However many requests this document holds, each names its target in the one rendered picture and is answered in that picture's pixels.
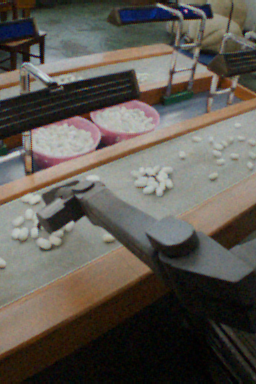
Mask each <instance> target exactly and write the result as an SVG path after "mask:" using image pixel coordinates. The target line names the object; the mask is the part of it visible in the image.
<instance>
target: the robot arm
mask: <svg viewBox="0 0 256 384"><path fill-rule="evenodd" d="M41 197H42V200H43V202H44V203H45V205H46V206H44V207H43V208H41V209H40V210H39V211H38V212H36V217H37V219H38V220H39V222H40V225H41V226H42V228H44V229H45V230H46V231H47V232H48V233H49V234H52V233H53V232H56V231H59V230H60V229H62V228H63V227H64V226H66V225H67V224H68V223H69V222H71V221H72V220H73V222H77V221H79V220H80V219H81V218H83V217H84V216H86V217H87V218H88V220H89V222H91V223H92V224H93V225H94V226H99V227H102V228H103V229H104V230H105V231H106V232H108V233H109V234H110V235H111V236H113V237H114V238H116V239H117V241H118V242H119V243H120V244H122V245H123V246H124V247H125V248H126V249H128V250H130V251H131V253H132V254H133V255H134V256H135V257H137V258H138V259H139V260H141V261H142V262H144V264H145V265H146V266H147V267H148V268H149V269H151V270H152V271H153V272H154V274H155V276H156V277H157V278H158V279H159V280H160V281H161V282H162V283H163V284H164V285H165V286H166V287H167V288H173V290H174V292H175V294H176V296H177V297H178V298H179V299H180V301H181V302H182V304H183V306H184V307H185V308H186V309H187V310H189V311H193V312H192V313H193V314H195V315H199V316H202V317H204V318H208V319H210V320H212V321H215V322H218V323H222V324H224V325H225V326H226V325H228V326H230V327H232V328H233V327H234V328H235V329H239V330H242V331H243V332H244V331H245V332H247V333H251V334H256V238H255V239H253V240H251V241H249V242H247V243H244V244H242V245H237V246H235V247H233V248H232V249H230V251H228V250H227V249H225V248H224V246H223V247H222V246H221V245H219V244H218V242H216V241H215V240H213V239H211V238H210V237H209V236H207V235H206V234H205V233H203V232H202V231H195V230H194V226H193V225H192V224H190V223H188V222H186V221H184V220H181V219H179V218H177V217H175V216H173V215H172V214H171V215H169V216H166V217H164V218H163V219H161V220H160V221H159V220H157V219H156V218H154V217H152V216H150V215H148V214H147V213H146V212H144V211H142V210H141V209H139V208H135V207H134V206H132V205H131V204H129V203H128V202H126V201H124V200H122V199H121V198H119V197H117V196H116V195H115V193H113V192H112V191H111V190H110V189H108V188H106V186H105V184H104V183H102V182H101V181H99V180H95V181H93V180H82V181H81V182H80V181H79V180H78V179H77V180H76V179H75V180H71V181H68V182H66V183H63V184H61V185H58V186H56V187H54V188H51V189H49V190H48V192H46V193H42V194H41Z"/></svg>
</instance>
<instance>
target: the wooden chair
mask: <svg viewBox="0 0 256 384"><path fill-rule="evenodd" d="M16 2H17V1H16V0H11V1H9V2H4V3H0V9H1V8H5V7H11V6H12V10H13V11H12V14H13V18H12V20H17V19H18V16H17V15H18V11H17V4H16ZM39 33H40V37H39V38H32V39H26V40H23V41H18V42H12V43H6V44H3V45H0V50H2V51H6V52H10V56H8V57H6V58H4V59H1V60H0V64H1V63H3V62H5V61H8V60H10V62H11V66H10V67H11V69H10V68H9V67H8V68H6V67H4V66H0V69H1V70H5V71H6V72H11V71H16V62H17V53H20V54H22V55H23V54H24V55H27V56H32V57H33V58H38V59H40V63H41V64H39V65H42V64H45V56H44V53H45V36H46V35H47V33H46V32H41V31H39ZM38 43H39V49H40V52H39V55H38V54H33V53H30V52H29V53H28V52H26V51H21V50H23V49H26V48H27V47H30V46H32V45H35V44H38Z"/></svg>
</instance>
